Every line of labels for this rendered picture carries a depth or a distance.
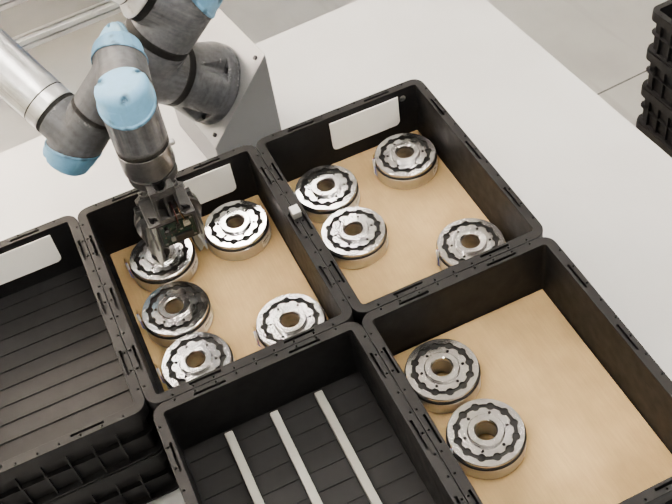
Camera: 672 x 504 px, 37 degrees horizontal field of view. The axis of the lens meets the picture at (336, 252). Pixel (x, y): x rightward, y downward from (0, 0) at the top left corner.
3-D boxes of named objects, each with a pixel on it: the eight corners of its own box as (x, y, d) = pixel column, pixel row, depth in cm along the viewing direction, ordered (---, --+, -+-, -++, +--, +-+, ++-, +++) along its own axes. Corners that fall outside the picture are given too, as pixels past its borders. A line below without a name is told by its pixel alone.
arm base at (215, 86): (178, 100, 190) (135, 89, 183) (211, 29, 185) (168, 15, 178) (215, 139, 181) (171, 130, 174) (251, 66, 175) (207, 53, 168)
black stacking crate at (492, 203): (266, 192, 168) (254, 144, 160) (421, 129, 174) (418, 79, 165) (366, 364, 143) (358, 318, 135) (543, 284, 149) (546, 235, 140)
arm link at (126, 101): (144, 53, 131) (153, 93, 126) (164, 115, 140) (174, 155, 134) (86, 69, 131) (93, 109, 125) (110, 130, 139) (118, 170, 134)
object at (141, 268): (123, 247, 158) (121, 245, 157) (182, 223, 160) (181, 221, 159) (140, 291, 151) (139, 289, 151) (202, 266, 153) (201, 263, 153)
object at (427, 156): (366, 146, 166) (365, 144, 166) (421, 128, 167) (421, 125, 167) (387, 185, 160) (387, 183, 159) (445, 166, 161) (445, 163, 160)
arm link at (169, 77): (142, 75, 182) (77, 58, 172) (179, 18, 175) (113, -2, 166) (164, 119, 176) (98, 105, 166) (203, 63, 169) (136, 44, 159)
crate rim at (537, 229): (255, 152, 161) (252, 141, 159) (419, 87, 167) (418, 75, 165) (358, 326, 136) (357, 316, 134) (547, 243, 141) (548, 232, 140)
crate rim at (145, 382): (79, 221, 156) (74, 211, 154) (254, 152, 161) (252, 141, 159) (153, 417, 131) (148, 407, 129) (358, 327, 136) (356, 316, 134)
